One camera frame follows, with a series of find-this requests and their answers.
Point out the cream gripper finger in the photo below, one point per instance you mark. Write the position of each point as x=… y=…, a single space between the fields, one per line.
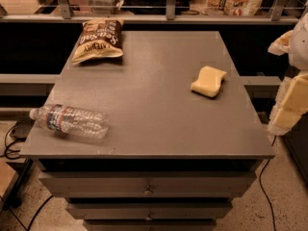
x=291 y=103
x=281 y=45

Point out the brown chip bag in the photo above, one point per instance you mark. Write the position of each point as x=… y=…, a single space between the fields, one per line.
x=100 y=38

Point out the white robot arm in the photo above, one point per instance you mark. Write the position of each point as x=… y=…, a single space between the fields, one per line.
x=298 y=48

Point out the black bag behind glass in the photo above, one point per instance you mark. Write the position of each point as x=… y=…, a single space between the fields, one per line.
x=153 y=6

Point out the clear plastic water bottle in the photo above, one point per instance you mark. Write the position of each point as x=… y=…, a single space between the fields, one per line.
x=72 y=121

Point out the yellow sponge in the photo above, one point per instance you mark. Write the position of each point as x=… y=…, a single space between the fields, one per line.
x=208 y=81

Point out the grey drawer cabinet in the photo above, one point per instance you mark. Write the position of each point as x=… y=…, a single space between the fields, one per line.
x=196 y=152

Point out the top drawer knob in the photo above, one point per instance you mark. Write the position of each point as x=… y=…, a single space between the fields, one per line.
x=148 y=191

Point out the drawer knob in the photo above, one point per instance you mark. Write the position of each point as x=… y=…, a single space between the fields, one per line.
x=148 y=191
x=148 y=217

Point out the metal railing frame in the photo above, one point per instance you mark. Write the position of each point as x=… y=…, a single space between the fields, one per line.
x=285 y=12

